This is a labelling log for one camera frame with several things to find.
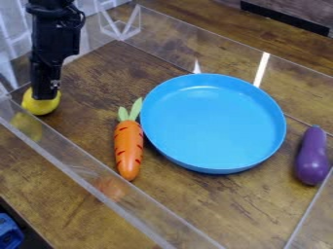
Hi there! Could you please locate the purple toy eggplant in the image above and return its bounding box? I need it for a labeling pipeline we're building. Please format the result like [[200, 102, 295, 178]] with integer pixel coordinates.
[[296, 125, 331, 186]]

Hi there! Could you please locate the clear acrylic barrier wall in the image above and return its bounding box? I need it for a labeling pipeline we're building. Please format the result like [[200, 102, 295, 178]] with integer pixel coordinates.
[[0, 0, 333, 249]]

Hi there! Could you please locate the blue object at corner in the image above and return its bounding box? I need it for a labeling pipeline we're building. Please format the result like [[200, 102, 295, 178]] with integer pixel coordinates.
[[0, 213, 24, 249]]

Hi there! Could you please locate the yellow toy lemon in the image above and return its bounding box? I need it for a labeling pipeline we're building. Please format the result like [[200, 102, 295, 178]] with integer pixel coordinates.
[[22, 88, 62, 116]]

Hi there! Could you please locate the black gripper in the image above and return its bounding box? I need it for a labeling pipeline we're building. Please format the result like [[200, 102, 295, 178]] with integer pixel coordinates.
[[26, 0, 86, 100]]

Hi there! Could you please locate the blue round plastic tray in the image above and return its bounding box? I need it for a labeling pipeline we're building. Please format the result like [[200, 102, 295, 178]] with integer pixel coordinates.
[[141, 73, 287, 174]]

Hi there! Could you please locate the orange toy carrot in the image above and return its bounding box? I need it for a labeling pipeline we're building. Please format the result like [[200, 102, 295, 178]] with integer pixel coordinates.
[[114, 98, 143, 181]]

